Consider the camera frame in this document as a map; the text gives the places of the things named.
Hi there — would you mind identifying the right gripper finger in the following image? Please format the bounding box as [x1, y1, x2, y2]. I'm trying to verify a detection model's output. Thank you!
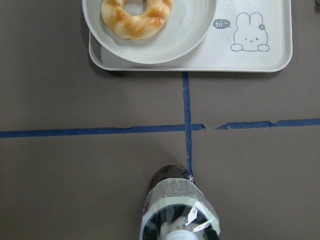
[205, 229, 220, 240]

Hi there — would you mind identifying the tea bottle dark liquid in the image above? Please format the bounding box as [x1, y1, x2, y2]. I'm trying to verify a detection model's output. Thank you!
[139, 165, 221, 240]

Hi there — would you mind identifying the glazed twisted donut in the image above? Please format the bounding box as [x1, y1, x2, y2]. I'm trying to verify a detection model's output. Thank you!
[100, 0, 173, 40]

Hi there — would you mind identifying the beige serving tray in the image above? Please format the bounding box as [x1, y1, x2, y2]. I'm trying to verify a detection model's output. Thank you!
[88, 0, 293, 73]

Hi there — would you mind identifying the beige round plate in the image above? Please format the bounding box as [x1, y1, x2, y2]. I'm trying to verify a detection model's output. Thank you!
[82, 0, 217, 64]

